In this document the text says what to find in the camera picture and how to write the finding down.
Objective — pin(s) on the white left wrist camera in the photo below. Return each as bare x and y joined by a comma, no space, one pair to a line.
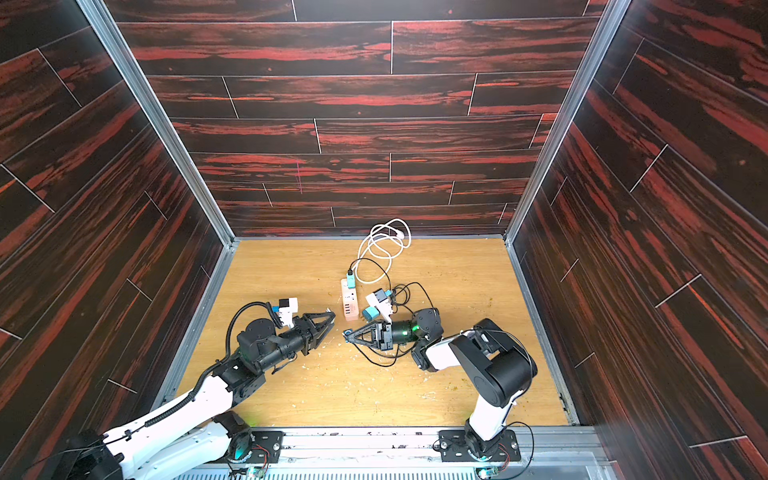
283,313

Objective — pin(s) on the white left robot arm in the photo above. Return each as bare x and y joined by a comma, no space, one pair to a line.
121,452

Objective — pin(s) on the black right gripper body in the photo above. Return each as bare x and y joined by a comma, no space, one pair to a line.
384,335

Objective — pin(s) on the aluminium left floor rail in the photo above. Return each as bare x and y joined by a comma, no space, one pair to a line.
173,378

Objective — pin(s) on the aluminium right floor rail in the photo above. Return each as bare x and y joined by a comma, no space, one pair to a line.
548,352

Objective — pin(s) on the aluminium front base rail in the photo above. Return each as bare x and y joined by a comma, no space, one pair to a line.
540,452

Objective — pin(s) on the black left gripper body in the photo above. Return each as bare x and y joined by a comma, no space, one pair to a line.
287,345

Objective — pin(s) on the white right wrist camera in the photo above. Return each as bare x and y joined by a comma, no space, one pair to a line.
382,299

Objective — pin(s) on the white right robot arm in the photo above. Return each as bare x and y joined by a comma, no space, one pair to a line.
500,369

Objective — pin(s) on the aluminium left corner post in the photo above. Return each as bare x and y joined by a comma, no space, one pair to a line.
109,34

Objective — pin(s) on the aluminium right corner post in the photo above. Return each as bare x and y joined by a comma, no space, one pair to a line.
606,30

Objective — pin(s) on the aluminium floor rail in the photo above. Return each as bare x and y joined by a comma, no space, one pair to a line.
548,352
173,378

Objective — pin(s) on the white power strip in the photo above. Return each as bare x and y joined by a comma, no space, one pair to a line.
350,302

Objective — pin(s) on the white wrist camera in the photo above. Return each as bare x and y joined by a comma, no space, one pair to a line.
283,313
382,299

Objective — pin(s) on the aluminium corner post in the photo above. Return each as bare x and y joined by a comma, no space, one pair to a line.
109,34
606,30

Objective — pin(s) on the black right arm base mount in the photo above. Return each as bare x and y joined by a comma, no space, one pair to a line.
464,446

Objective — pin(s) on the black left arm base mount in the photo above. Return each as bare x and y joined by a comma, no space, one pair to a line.
249,444

